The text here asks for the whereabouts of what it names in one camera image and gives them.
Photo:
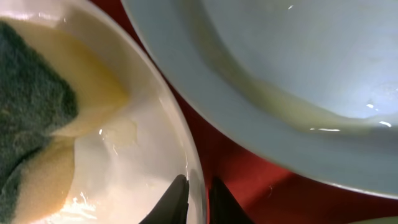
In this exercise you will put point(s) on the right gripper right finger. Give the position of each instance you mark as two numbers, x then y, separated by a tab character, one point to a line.
224	208

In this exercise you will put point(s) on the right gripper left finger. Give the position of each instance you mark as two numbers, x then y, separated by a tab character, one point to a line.
173	206

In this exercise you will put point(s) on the cream white plate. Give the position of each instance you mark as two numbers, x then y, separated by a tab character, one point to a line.
123	167

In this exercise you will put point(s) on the green and yellow sponge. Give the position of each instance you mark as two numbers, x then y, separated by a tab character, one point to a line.
53	90

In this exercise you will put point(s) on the red plastic serving tray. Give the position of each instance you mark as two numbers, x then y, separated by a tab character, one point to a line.
269	192

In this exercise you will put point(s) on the pale green plate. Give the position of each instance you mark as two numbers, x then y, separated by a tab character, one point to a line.
310	85

